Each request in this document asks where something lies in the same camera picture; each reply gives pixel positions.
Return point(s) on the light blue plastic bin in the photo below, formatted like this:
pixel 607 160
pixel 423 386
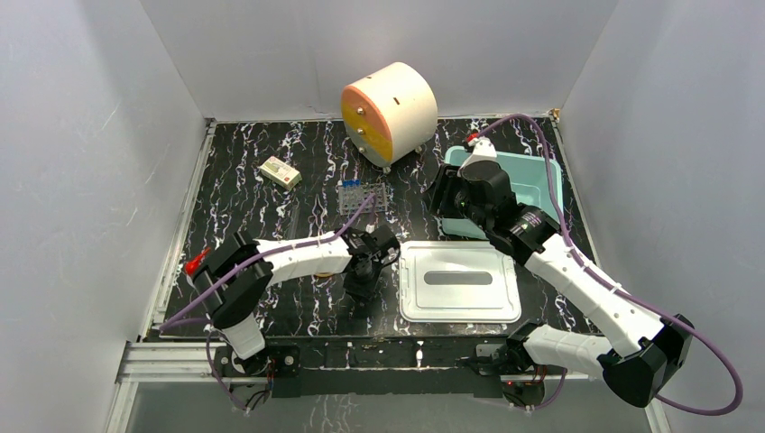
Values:
pixel 528 176

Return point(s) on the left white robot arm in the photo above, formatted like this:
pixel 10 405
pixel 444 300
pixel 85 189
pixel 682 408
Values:
pixel 243 268

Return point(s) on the clear graduated cylinder blue base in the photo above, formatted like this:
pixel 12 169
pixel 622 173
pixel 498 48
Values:
pixel 292 221

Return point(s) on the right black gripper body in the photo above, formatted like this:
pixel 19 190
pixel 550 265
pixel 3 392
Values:
pixel 455 202

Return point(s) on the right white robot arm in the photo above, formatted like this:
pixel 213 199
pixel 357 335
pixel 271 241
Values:
pixel 636 352

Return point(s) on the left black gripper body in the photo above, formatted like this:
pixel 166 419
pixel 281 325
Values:
pixel 360 277

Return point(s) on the small cream cardboard box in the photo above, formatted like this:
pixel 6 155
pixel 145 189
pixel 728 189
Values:
pixel 281 173

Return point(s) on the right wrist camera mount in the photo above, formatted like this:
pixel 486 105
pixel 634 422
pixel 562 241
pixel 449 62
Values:
pixel 480 148

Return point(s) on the clear test tube rack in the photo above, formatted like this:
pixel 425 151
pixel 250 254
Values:
pixel 370 197

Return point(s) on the metal crucible tongs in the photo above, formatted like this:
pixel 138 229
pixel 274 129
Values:
pixel 318 215

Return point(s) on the white bin lid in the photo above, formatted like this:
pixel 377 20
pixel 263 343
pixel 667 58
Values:
pixel 466 282

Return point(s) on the round cream drawer cabinet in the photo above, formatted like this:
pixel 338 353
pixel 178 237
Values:
pixel 389 114

